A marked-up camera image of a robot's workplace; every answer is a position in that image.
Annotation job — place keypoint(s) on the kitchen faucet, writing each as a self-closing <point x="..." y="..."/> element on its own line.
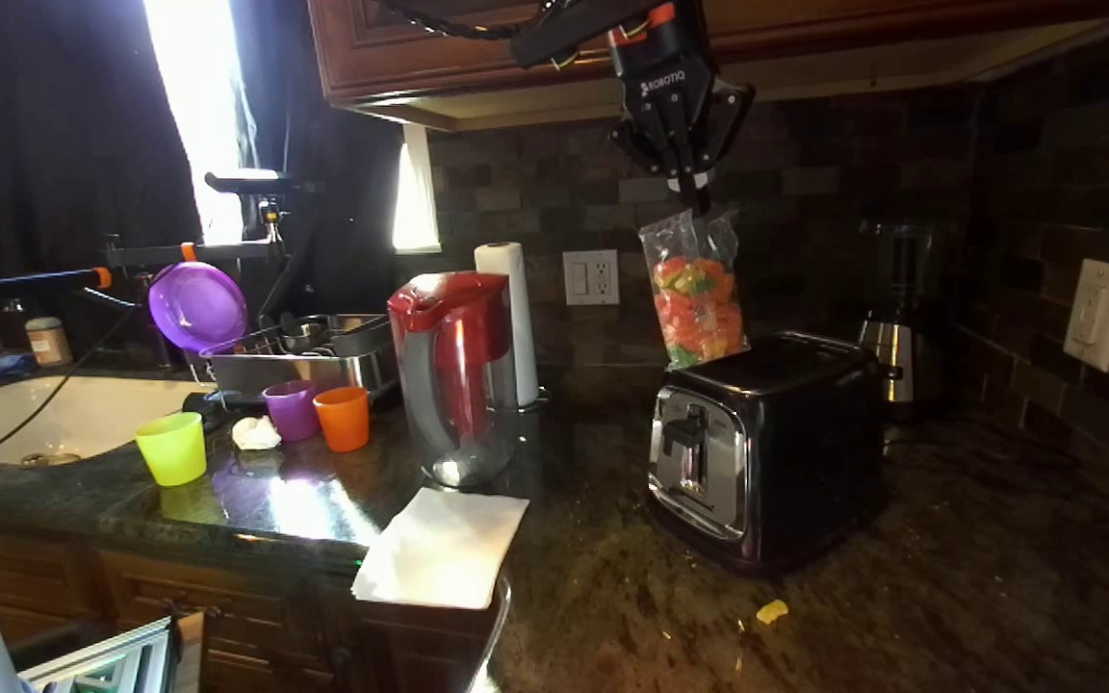
<point x="248" y="194"/>

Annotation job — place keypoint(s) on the white kitchen sink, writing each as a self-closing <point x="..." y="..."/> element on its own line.
<point x="79" y="408"/>

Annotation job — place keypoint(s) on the white paper sheet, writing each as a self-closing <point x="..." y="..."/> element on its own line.
<point x="440" y="551"/>

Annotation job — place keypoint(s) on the purple plastic cup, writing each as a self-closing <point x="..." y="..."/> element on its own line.
<point x="289" y="412"/>

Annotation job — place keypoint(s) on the white double wall outlet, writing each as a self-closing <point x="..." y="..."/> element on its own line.
<point x="589" y="275"/>

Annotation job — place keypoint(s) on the white paper towel roll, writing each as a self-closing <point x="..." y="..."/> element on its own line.
<point x="516" y="310"/>

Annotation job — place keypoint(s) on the brown wooden wall cabinet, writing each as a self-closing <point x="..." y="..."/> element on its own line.
<point x="838" y="32"/>

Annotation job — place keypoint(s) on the black pole with orange tip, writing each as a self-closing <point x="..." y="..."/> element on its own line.
<point x="18" y="279"/>

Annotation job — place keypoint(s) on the brown wooden base cabinet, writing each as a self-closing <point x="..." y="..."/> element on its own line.
<point x="261" y="618"/>

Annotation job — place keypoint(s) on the red and silver pitcher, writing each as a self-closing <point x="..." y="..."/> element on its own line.
<point x="451" y="372"/>

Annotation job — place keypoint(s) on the clear packet of gummy candy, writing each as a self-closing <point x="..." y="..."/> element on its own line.
<point x="693" y="310"/>

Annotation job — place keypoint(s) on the bright window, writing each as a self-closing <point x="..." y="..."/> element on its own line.
<point x="200" y="100"/>

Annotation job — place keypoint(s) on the small yellow scrap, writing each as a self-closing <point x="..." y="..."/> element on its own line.
<point x="770" y="612"/>

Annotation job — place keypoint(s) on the white tall wall plate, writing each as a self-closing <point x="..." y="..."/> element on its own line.
<point x="1099" y="312"/>

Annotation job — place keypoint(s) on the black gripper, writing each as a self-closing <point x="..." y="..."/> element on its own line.
<point x="677" y="100"/>

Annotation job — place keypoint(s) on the green plastic cup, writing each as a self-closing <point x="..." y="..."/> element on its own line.
<point x="171" y="453"/>

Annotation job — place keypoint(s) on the black and chrome toaster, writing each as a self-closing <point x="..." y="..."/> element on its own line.
<point x="787" y="475"/>

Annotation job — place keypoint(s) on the small pale jar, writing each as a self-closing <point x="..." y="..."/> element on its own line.
<point x="49" y="340"/>

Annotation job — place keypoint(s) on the orange plastic cup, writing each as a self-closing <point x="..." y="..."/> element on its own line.
<point x="344" y="421"/>

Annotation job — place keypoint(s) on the metal dish rack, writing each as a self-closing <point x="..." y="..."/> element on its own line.
<point x="326" y="366"/>

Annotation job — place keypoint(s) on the purple plastic bowl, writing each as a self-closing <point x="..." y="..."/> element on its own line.
<point x="194" y="310"/>

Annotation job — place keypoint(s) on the small white round object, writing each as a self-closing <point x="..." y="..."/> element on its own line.
<point x="257" y="434"/>

